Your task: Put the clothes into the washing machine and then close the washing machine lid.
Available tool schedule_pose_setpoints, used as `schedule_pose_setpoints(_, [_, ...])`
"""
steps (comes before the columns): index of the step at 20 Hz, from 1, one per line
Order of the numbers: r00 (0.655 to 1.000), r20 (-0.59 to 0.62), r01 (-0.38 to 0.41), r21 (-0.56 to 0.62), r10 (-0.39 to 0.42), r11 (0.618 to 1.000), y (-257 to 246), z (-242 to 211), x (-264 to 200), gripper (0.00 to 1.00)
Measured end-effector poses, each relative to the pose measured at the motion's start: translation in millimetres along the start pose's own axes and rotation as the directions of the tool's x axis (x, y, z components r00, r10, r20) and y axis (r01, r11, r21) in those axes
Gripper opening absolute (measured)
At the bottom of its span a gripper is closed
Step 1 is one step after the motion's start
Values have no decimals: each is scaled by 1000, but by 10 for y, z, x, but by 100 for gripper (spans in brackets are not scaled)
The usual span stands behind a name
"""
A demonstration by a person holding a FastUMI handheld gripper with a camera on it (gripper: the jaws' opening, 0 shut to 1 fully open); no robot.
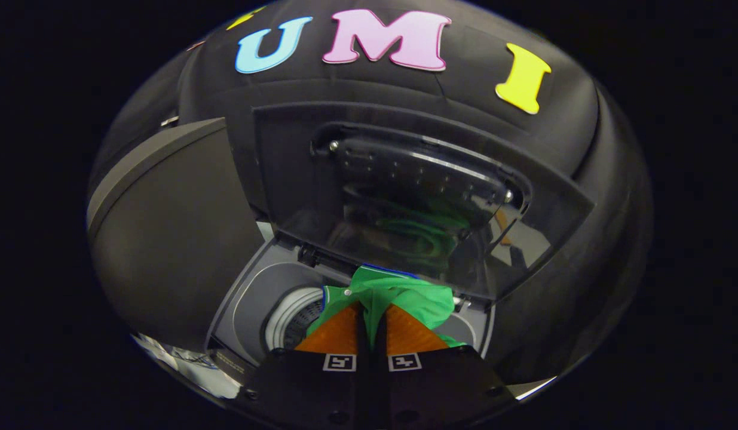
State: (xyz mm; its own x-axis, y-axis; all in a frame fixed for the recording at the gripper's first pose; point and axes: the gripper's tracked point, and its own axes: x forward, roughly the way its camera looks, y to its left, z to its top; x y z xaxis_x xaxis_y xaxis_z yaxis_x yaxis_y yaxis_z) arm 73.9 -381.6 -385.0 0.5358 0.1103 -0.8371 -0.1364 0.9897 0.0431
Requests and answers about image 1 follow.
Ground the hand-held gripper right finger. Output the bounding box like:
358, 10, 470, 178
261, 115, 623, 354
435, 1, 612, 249
372, 303, 519, 430

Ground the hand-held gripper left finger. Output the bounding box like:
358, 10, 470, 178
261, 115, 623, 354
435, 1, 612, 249
240, 302, 370, 430

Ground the green polo shirt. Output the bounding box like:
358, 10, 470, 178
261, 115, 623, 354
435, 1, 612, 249
306, 266, 465, 350

